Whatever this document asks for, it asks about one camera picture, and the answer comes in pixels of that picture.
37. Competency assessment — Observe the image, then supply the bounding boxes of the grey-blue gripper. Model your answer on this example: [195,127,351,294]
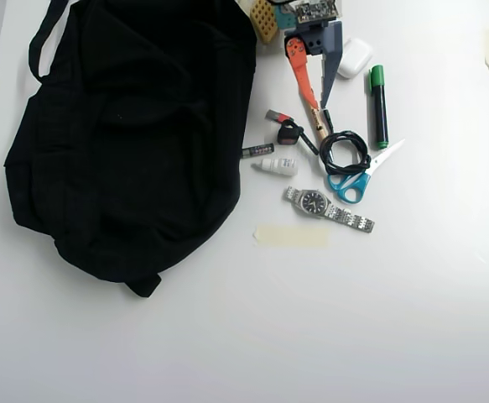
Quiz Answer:
[284,20,346,112]

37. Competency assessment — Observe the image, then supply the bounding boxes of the black braided usbc cable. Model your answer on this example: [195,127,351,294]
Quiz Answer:
[318,107,373,177]

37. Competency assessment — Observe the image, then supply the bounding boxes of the cream teal robot base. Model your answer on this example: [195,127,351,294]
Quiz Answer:
[273,7,298,32]

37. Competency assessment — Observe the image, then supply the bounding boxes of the black fabric bag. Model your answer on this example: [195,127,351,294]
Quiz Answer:
[3,0,258,299]

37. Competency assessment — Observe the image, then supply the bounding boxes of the white earbuds case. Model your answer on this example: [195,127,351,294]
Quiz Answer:
[336,37,374,80]

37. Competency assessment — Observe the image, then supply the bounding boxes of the wooden pencil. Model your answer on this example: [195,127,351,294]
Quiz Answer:
[306,100,331,144]

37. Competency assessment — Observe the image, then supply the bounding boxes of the grey red usb stick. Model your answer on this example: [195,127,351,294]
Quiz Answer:
[265,108,292,125]

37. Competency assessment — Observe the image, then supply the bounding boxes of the yellow perforated block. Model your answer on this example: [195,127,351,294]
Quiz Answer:
[250,0,278,44]

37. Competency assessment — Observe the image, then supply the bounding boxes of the black red key fob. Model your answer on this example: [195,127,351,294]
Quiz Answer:
[275,119,304,146]

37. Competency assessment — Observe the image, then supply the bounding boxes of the green black marker pen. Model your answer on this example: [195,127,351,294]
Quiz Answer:
[367,64,390,151]

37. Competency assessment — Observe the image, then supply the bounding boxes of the thin black pen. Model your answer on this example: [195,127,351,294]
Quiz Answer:
[299,130,320,156]

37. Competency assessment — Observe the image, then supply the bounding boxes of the black aa battery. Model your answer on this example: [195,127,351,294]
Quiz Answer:
[240,142,277,159]

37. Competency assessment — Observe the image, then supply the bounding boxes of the small white dropper bottle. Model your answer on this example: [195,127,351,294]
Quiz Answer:
[250,155,300,178]

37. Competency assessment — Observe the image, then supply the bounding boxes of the silver metal wristwatch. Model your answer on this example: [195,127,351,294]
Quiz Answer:
[284,186,376,233]

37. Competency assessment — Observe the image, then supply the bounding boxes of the long beige masking tape strip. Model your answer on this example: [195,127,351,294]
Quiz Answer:
[254,223,330,249]

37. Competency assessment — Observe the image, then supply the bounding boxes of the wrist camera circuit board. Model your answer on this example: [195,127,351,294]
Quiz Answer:
[290,1,341,24]

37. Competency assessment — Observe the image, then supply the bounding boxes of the teal handled scissors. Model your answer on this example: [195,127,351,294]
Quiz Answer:
[326,139,407,205]

